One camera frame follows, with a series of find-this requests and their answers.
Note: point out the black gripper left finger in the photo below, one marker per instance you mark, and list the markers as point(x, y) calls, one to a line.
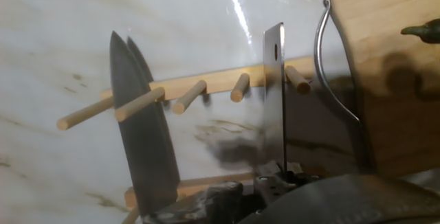
point(213, 201)

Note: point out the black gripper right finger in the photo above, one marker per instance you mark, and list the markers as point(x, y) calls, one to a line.
point(297, 178)

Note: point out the steel cleaver blade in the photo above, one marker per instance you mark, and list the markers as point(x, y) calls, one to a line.
point(274, 107)

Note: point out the tapered cucumber with stem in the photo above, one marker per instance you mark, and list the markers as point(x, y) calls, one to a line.
point(428, 31)

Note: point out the pointed steel kitchen knife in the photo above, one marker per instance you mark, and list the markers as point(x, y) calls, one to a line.
point(144, 141)

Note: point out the wooden peg rack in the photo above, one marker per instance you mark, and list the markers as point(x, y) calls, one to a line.
point(220, 79)

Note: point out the wooden cutting board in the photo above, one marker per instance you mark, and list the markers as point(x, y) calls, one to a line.
point(395, 97)

